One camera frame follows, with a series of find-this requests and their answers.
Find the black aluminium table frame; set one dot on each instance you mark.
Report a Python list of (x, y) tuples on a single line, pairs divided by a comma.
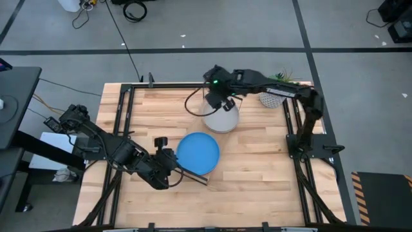
[(167, 85)]

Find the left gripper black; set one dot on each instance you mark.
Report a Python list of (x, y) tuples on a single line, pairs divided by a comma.
[(164, 162)]

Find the pale peach plate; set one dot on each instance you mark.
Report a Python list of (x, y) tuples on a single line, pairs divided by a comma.
[(222, 120)]

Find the black hazard striped mat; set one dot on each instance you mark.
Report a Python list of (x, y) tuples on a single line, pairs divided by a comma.
[(386, 199)]

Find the potted plant white pot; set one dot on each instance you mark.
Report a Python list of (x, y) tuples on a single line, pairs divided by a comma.
[(272, 100)]

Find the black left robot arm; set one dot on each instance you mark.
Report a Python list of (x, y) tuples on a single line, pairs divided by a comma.
[(109, 145)]

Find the black equipment case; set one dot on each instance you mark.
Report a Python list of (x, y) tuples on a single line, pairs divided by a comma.
[(399, 29)]

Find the teal blue plate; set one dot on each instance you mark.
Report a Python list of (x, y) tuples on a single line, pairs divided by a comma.
[(198, 153)]

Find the white bin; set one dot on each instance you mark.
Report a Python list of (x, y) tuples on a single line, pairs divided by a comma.
[(69, 4)]

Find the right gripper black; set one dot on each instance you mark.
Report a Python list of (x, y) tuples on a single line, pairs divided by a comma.
[(214, 100)]

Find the crumpled grey cloth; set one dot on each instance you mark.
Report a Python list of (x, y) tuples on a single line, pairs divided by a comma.
[(64, 175)]

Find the black side desk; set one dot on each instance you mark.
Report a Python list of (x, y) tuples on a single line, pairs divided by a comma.
[(19, 96)]

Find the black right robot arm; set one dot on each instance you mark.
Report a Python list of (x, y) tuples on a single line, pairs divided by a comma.
[(277, 88)]

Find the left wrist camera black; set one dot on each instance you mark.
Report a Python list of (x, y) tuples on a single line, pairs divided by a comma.
[(161, 142)]

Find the white sheet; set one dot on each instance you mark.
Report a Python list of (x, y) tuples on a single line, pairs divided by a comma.
[(61, 140)]

